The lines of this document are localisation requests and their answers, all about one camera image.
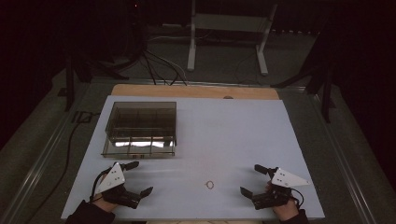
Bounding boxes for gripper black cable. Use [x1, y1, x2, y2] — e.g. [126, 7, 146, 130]
[290, 188, 305, 209]
[89, 167, 114, 203]

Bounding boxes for black metal stand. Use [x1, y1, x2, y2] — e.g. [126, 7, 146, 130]
[270, 36, 337, 124]
[57, 55, 130, 113]

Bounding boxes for white table cover sheet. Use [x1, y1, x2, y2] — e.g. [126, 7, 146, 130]
[61, 94, 326, 221]

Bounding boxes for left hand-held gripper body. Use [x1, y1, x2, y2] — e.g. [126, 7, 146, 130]
[93, 161, 142, 210]

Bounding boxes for clear acrylic drawer box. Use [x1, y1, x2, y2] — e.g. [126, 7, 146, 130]
[101, 101, 177, 159]

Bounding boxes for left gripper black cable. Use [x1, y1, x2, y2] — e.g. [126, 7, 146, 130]
[89, 167, 114, 203]

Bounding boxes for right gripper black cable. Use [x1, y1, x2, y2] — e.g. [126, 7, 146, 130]
[290, 188, 305, 209]

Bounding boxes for bundle of floor cables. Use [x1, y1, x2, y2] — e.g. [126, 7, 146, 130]
[136, 34, 189, 87]

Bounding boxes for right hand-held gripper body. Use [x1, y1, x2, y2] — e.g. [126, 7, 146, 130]
[251, 167, 311, 211]

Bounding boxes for person's right hand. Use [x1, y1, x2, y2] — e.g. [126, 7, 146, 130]
[272, 198, 300, 222]

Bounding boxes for long black floor cable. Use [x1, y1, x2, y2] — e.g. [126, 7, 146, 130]
[29, 112, 101, 218]

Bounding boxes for white metal stand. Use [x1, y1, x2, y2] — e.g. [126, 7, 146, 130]
[187, 0, 278, 77]

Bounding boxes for person's left hand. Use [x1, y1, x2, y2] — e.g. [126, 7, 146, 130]
[92, 195, 119, 213]

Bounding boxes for metal floor rail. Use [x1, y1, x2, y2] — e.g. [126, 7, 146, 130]
[0, 83, 94, 224]
[306, 88, 379, 224]

